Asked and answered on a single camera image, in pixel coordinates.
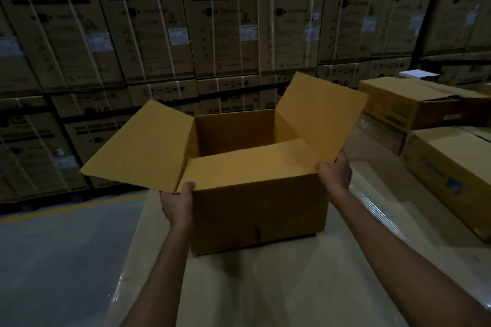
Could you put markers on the person's right thumb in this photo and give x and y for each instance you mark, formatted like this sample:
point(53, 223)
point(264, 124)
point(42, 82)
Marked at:
point(324, 166)

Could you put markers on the cardboard box with blue print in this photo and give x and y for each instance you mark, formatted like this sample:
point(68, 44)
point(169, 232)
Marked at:
point(448, 173)

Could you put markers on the person's right forearm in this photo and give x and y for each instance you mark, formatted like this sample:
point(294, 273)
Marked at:
point(402, 257)

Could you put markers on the person's right hand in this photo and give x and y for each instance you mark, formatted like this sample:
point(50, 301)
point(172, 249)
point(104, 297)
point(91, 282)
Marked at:
point(336, 174)

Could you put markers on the plain low cardboard box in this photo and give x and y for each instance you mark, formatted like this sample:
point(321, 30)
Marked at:
point(383, 133)

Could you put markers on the brown cardboard box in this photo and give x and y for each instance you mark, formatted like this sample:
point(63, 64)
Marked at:
point(245, 169)

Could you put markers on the person's left forearm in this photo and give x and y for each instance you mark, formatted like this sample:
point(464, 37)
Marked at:
point(156, 279)

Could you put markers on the stack of large appliance cartons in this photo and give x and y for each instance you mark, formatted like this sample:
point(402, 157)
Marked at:
point(214, 31)

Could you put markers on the person's left thumb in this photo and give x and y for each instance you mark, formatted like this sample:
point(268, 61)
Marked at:
point(187, 188)

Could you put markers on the person's left hand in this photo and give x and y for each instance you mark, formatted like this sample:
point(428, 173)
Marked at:
point(177, 205)

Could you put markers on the small white box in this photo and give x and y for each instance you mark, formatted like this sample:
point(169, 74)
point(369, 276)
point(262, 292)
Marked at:
point(419, 74)

